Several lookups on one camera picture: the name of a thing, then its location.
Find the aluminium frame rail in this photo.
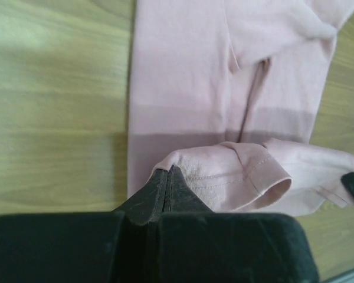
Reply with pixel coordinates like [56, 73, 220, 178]
[323, 270, 354, 283]

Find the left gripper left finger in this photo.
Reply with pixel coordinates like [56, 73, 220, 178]
[0, 170, 169, 282]

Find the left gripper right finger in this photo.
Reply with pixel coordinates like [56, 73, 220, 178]
[153, 167, 319, 282]

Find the pink t shirt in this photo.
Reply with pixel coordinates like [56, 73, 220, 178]
[127, 1, 354, 216]

